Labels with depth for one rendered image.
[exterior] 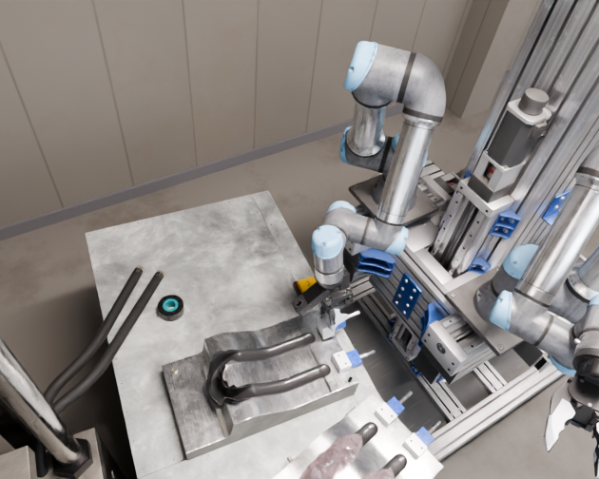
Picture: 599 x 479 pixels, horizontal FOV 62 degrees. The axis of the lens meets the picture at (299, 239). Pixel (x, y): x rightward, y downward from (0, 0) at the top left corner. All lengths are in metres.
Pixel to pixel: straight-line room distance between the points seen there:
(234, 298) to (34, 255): 1.57
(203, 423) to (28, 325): 1.50
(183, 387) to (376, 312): 1.19
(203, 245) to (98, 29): 1.18
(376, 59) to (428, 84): 0.13
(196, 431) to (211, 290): 0.49
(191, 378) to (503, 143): 1.05
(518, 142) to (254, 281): 0.92
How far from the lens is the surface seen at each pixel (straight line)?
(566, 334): 1.15
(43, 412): 1.21
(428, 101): 1.21
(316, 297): 1.34
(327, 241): 1.20
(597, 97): 1.35
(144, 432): 1.51
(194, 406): 1.45
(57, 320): 2.72
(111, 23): 2.57
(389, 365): 2.31
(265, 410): 1.38
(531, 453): 2.62
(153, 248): 1.83
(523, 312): 1.13
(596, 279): 1.35
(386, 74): 1.20
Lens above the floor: 2.20
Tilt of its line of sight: 49 degrees down
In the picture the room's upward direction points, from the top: 8 degrees clockwise
